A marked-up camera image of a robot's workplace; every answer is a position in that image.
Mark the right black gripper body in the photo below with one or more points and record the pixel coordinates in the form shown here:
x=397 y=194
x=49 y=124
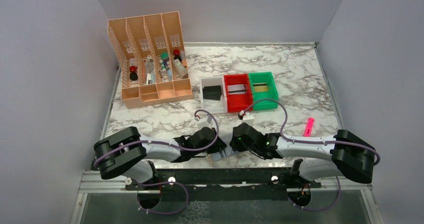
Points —
x=239 y=145

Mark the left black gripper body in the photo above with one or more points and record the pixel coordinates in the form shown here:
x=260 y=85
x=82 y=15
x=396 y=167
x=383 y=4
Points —
x=213 y=147

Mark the beige card holder wallet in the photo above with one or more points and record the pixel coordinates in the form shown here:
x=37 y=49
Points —
x=225 y=152

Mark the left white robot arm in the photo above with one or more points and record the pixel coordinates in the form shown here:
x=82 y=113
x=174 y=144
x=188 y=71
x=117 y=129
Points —
x=130 y=153

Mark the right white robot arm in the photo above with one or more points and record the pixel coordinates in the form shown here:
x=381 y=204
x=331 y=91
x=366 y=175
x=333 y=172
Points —
x=343 y=154

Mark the black cards in white bin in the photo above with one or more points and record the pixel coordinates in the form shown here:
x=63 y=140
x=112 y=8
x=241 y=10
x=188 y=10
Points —
x=212 y=92

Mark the silver card in red bin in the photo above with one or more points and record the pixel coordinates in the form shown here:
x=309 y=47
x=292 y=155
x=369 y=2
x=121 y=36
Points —
x=238 y=89

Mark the gold card in green bin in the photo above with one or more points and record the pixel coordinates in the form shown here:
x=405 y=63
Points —
x=260 y=87

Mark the red plastic bin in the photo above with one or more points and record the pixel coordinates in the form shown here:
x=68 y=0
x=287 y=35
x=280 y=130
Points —
x=236 y=103

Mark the white plastic bin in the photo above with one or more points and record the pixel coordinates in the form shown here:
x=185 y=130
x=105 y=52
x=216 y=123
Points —
x=213 y=106

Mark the green plastic bin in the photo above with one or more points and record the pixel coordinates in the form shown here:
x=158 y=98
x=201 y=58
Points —
x=264 y=77

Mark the pink marker pen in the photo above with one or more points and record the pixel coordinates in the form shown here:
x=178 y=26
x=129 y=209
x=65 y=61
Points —
x=309 y=127

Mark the white box in organizer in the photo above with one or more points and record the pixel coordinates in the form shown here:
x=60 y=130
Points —
x=181 y=70

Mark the red black small bottle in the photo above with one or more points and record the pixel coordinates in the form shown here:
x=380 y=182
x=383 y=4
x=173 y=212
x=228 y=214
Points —
x=177 y=54

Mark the green capped tube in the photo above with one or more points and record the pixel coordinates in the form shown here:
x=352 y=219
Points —
x=165 y=67

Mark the silver items in organizer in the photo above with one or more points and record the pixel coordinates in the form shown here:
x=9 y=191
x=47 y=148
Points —
x=149 y=71

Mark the red capped black bottle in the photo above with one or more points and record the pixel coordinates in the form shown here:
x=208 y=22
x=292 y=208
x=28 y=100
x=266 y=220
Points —
x=133 y=75

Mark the peach desk file organizer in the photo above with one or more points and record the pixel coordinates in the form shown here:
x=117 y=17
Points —
x=150 y=51

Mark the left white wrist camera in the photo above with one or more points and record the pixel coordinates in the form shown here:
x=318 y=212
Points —
x=205 y=121

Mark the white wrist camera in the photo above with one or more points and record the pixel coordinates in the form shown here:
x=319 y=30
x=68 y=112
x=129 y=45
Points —
x=205 y=121
x=246 y=117

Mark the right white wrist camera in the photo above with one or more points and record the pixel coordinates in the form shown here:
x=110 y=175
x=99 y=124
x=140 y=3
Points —
x=246 y=117

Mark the black metal base rail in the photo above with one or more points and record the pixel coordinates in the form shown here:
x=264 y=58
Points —
x=221 y=184

